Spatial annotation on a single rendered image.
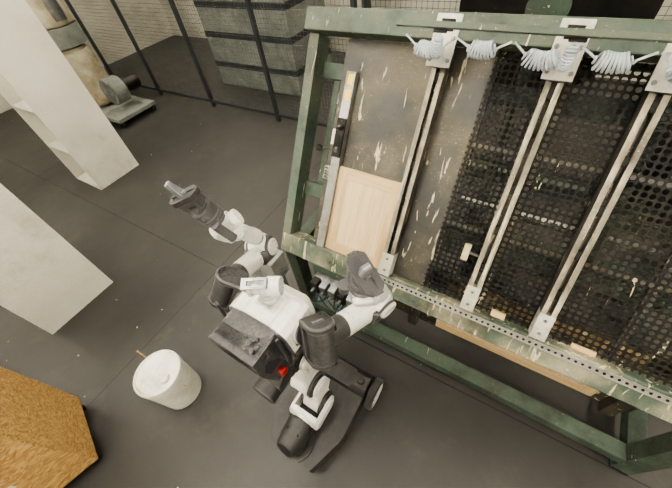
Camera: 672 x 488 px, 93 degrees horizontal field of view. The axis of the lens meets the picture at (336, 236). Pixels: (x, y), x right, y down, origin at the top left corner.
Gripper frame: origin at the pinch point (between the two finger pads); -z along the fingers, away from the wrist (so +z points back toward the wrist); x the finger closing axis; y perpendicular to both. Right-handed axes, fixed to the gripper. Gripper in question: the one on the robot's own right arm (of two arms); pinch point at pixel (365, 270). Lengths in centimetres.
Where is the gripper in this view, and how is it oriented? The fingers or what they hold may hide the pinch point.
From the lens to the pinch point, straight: 75.7
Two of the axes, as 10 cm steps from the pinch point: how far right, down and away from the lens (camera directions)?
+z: 0.3, 3.1, 9.5
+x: -5.0, -8.2, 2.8
